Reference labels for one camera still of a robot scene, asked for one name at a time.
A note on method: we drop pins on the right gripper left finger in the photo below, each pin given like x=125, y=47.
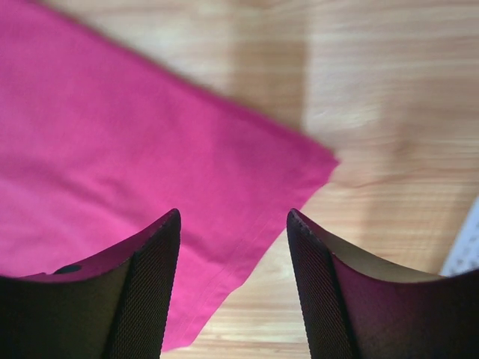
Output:
x=113, y=304

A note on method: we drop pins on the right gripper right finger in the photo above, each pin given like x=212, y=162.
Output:
x=358, y=305

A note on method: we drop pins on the magenta t shirt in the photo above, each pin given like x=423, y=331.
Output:
x=97, y=143

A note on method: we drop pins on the white laundry basket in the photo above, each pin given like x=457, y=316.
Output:
x=464, y=254

